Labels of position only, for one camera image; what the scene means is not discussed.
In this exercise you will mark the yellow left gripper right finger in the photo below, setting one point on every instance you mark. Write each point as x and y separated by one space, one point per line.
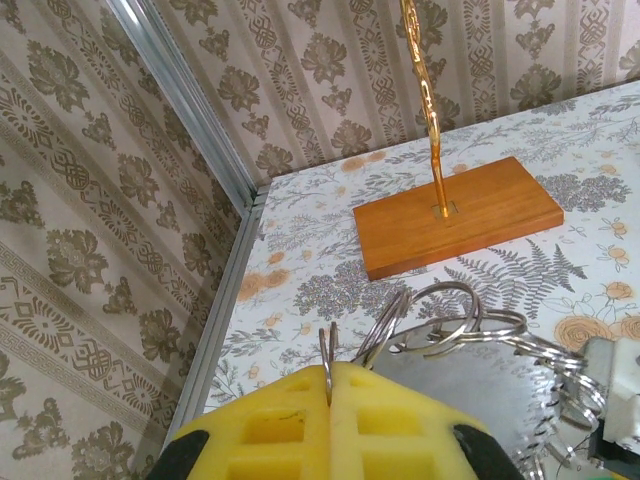
380 405

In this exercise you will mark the aluminium frame post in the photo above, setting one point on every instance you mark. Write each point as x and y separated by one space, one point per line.
190 100

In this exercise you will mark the aluminium frame side rail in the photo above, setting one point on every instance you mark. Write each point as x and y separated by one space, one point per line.
220 310

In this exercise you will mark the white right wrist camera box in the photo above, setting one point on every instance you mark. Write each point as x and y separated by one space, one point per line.
620 380

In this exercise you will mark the floral patterned table cover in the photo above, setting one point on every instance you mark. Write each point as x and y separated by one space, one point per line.
325 240

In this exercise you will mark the gold hook stand wooden base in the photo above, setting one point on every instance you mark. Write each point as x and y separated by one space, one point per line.
450 225

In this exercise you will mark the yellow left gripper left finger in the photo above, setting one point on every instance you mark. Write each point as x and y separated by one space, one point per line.
280 400

